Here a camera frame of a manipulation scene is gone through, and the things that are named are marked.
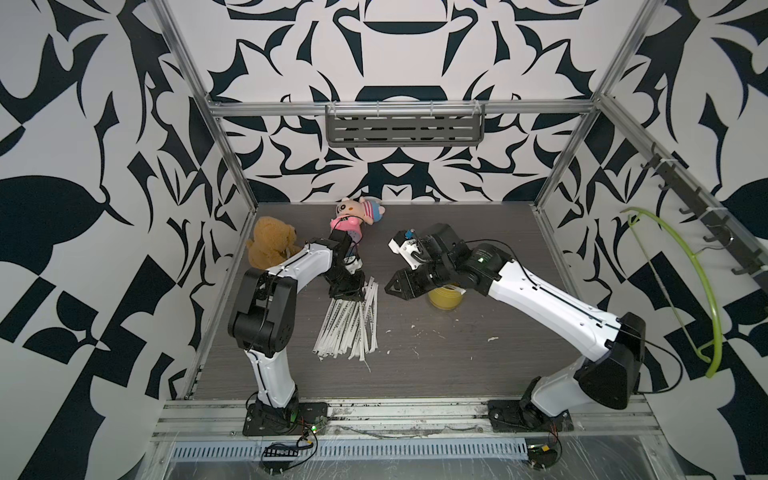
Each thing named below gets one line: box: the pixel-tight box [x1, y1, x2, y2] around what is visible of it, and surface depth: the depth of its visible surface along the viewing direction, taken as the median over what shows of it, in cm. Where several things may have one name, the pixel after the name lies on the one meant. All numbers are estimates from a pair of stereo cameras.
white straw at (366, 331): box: [361, 277, 375, 356], surface depth 90 cm
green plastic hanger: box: [620, 207, 724, 379], surface depth 66 cm
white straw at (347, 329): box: [338, 300, 358, 360], surface depth 89 cm
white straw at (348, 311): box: [332, 300, 354, 360], surface depth 90 cm
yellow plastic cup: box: [428, 287, 463, 311], surface depth 92 cm
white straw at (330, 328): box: [319, 300, 342, 358], surface depth 90 cm
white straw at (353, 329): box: [345, 300, 363, 360], surface depth 89 cm
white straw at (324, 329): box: [313, 300, 337, 358], surface depth 91 cm
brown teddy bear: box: [246, 216, 303, 270], surface depth 89 cm
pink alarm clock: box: [329, 216, 363, 248], surface depth 104 cm
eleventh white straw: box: [369, 282, 379, 353], surface depth 91 cm
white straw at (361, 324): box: [354, 282, 370, 362], surface depth 87 cm
